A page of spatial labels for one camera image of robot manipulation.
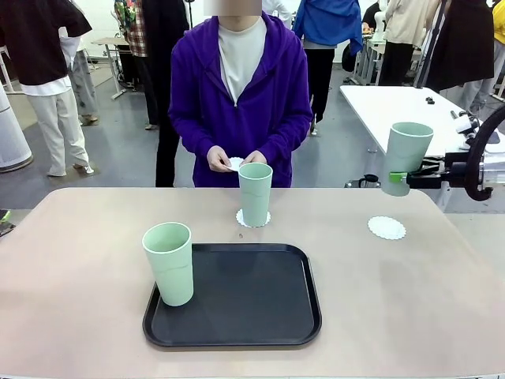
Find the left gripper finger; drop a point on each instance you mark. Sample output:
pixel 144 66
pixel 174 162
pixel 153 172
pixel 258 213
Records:
pixel 6 230
pixel 4 215

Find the wooden background desk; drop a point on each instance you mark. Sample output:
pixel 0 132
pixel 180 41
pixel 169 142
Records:
pixel 106 41

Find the white table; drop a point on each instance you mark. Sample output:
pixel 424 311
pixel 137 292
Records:
pixel 375 110

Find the person's right hand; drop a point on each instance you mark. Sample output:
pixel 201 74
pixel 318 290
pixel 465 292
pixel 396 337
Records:
pixel 217 160

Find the black plastic serving tray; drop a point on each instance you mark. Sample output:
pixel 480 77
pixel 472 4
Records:
pixel 252 300

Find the person's right forearm purple sleeve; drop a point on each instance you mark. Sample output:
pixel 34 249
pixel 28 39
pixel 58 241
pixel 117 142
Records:
pixel 189 134

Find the person in grey trousers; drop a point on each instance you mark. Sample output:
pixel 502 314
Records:
pixel 84 87

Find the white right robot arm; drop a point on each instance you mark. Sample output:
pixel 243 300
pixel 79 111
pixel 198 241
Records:
pixel 494 167

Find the person in blue jacket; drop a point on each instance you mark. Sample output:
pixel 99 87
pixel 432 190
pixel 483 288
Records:
pixel 323 23

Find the small black object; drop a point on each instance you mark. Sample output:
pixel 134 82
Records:
pixel 430 100

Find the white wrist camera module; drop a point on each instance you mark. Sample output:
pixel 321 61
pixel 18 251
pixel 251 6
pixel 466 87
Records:
pixel 465 126

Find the person in beige top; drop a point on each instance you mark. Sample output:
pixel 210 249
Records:
pixel 406 19

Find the pale green plastic cup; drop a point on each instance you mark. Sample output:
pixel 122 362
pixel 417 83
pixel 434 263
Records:
pixel 254 193
pixel 171 272
pixel 406 154

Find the white scalloped paper coaster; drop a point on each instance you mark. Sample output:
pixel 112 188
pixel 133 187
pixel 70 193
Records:
pixel 386 228
pixel 234 163
pixel 240 219

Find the black kettle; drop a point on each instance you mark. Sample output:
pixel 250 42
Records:
pixel 370 181

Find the person in all black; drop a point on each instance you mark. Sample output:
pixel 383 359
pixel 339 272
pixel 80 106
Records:
pixel 165 79

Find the person in purple hoodie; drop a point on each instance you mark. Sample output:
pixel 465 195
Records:
pixel 272 98

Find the person in dark coat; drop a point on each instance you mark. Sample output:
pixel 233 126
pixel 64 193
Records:
pixel 461 43

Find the person in black top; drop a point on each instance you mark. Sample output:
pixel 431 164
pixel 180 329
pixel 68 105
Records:
pixel 35 47

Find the person's left hand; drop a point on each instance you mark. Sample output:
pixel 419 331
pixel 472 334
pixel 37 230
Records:
pixel 258 156

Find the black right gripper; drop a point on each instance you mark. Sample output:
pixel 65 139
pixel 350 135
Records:
pixel 455 169

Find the person in plaid shirt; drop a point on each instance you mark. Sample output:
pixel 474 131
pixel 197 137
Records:
pixel 132 27

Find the white cylindrical air purifier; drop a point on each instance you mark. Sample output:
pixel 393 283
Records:
pixel 12 134

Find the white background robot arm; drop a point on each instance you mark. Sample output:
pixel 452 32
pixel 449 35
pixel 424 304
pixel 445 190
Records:
pixel 379 19

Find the person in yellow top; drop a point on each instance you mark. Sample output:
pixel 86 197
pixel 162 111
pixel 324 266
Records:
pixel 499 19

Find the person's left forearm purple sleeve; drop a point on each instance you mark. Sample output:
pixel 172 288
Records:
pixel 290 134

